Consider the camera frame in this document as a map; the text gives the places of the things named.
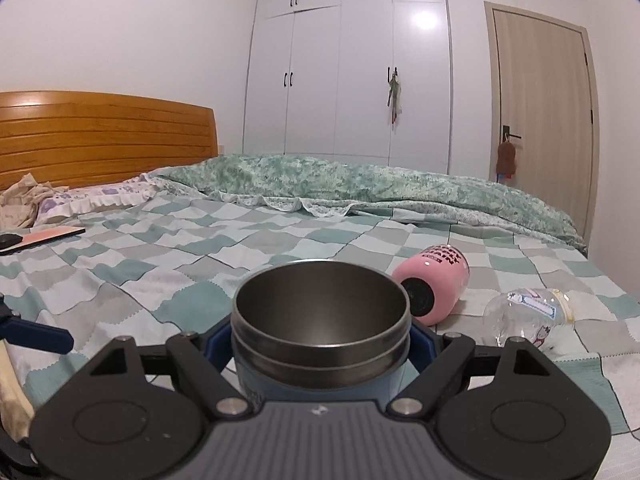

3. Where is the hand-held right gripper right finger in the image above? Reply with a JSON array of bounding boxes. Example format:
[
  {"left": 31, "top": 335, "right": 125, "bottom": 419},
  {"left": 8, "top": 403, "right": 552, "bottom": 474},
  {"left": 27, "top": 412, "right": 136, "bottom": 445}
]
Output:
[{"left": 389, "top": 324, "right": 552, "bottom": 419}]

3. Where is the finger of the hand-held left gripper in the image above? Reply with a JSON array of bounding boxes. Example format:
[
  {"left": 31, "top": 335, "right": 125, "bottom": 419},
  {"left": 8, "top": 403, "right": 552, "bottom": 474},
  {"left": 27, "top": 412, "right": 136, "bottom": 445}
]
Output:
[{"left": 0, "top": 294, "right": 75, "bottom": 356}]

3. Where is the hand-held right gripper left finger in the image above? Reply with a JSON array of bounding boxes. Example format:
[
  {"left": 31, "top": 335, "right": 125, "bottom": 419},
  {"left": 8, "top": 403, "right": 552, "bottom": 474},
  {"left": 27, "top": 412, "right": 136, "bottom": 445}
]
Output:
[{"left": 88, "top": 322, "right": 252, "bottom": 421}]

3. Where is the steel cup with blue body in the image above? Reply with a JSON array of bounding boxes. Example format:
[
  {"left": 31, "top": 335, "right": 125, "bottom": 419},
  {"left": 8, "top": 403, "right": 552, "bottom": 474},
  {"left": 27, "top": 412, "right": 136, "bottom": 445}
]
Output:
[{"left": 229, "top": 259, "right": 412, "bottom": 404}]

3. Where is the pink cup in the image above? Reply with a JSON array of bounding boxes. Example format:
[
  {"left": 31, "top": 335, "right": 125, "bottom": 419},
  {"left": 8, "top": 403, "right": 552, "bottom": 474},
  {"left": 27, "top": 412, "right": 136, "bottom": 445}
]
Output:
[{"left": 391, "top": 244, "right": 471, "bottom": 325}]

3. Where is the pink flat board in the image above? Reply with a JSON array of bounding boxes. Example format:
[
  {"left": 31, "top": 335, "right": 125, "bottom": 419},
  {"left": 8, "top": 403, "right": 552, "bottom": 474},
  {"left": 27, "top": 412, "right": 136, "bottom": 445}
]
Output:
[{"left": 21, "top": 226, "right": 87, "bottom": 250}]

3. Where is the clear glass cartoon print bottle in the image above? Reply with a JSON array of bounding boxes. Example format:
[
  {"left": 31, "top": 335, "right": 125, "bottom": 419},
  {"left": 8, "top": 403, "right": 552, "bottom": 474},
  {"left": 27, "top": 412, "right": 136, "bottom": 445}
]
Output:
[{"left": 482, "top": 287, "right": 577, "bottom": 349}]

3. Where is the checkered bed sheet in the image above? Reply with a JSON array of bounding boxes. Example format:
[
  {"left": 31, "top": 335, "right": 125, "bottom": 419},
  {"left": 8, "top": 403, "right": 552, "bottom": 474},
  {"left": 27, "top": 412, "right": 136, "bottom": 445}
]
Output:
[{"left": 0, "top": 191, "right": 640, "bottom": 480}]

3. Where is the beige crumpled cloth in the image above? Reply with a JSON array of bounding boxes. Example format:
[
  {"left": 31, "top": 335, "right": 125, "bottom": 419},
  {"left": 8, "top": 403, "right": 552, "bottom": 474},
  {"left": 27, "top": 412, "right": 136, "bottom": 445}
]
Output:
[{"left": 0, "top": 172, "right": 69, "bottom": 229}]

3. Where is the purple floral pillow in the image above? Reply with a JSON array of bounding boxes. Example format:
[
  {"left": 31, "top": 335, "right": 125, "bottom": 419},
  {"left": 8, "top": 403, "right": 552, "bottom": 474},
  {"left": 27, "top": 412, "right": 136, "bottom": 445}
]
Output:
[{"left": 34, "top": 175, "right": 167, "bottom": 227}]

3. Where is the green floral quilt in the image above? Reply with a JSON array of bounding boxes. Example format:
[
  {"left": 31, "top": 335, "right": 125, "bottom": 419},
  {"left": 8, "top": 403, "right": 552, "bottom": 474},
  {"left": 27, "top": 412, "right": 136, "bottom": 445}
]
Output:
[{"left": 144, "top": 153, "right": 587, "bottom": 252}]

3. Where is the brown hanging cloth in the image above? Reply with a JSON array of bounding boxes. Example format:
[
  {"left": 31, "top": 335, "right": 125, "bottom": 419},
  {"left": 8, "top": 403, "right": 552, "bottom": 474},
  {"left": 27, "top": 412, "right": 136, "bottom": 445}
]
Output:
[{"left": 496, "top": 141, "right": 518, "bottom": 182}]

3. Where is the wooden headboard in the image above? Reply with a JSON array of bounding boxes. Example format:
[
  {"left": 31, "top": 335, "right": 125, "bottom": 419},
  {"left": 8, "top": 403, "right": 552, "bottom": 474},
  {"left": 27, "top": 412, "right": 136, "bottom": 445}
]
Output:
[{"left": 0, "top": 90, "right": 219, "bottom": 192}]

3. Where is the beige room door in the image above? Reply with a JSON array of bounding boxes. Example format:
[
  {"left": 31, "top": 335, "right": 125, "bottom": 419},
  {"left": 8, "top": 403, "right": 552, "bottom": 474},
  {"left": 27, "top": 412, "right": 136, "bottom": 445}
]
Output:
[{"left": 483, "top": 0, "right": 600, "bottom": 253}]

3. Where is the white wardrobe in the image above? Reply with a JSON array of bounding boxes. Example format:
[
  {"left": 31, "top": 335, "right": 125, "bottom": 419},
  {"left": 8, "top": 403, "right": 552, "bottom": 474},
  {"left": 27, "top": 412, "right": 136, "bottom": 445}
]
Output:
[{"left": 242, "top": 0, "right": 453, "bottom": 176}]

